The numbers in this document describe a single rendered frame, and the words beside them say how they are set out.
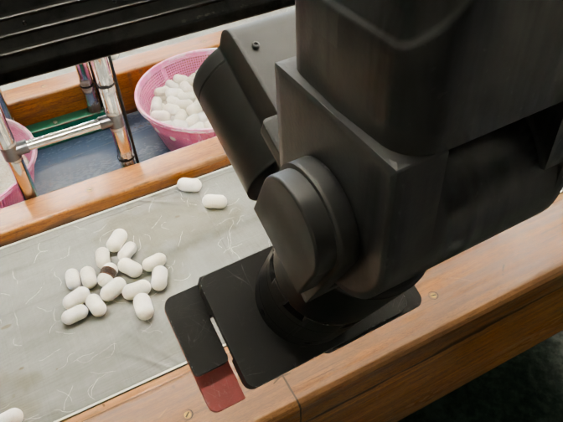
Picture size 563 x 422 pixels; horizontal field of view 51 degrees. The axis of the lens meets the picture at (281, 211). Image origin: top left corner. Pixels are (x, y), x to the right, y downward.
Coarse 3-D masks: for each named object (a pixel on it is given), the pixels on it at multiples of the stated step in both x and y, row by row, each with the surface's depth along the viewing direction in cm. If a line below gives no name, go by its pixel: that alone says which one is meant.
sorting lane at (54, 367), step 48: (192, 192) 90; (240, 192) 89; (48, 240) 84; (96, 240) 83; (144, 240) 83; (192, 240) 83; (240, 240) 82; (0, 288) 78; (48, 288) 77; (96, 288) 77; (0, 336) 72; (48, 336) 72; (96, 336) 72; (144, 336) 72; (0, 384) 68; (48, 384) 67; (96, 384) 67
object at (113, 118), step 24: (96, 72) 80; (120, 96) 85; (0, 120) 78; (96, 120) 86; (120, 120) 86; (0, 144) 80; (24, 144) 82; (48, 144) 84; (120, 144) 89; (24, 168) 84; (24, 192) 86
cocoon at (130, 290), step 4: (140, 280) 75; (144, 280) 75; (128, 284) 75; (132, 284) 75; (136, 284) 75; (140, 284) 75; (144, 284) 75; (148, 284) 75; (124, 288) 74; (128, 288) 74; (132, 288) 74; (136, 288) 74; (140, 288) 74; (144, 288) 75; (148, 288) 75; (124, 292) 74; (128, 292) 74; (132, 292) 74; (136, 292) 74; (140, 292) 75; (144, 292) 75; (148, 292) 75; (124, 296) 74; (128, 296) 74; (132, 296) 74
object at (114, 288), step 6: (108, 282) 76; (114, 282) 75; (120, 282) 75; (102, 288) 75; (108, 288) 74; (114, 288) 75; (120, 288) 75; (102, 294) 74; (108, 294) 74; (114, 294) 75; (108, 300) 74
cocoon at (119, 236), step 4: (116, 232) 81; (120, 232) 81; (124, 232) 82; (112, 236) 81; (116, 236) 81; (120, 236) 81; (124, 236) 82; (108, 240) 80; (112, 240) 80; (116, 240) 80; (120, 240) 81; (124, 240) 82; (108, 244) 80; (112, 244) 80; (116, 244) 80; (120, 244) 81; (108, 248) 80; (112, 248) 80; (116, 248) 80; (120, 248) 81
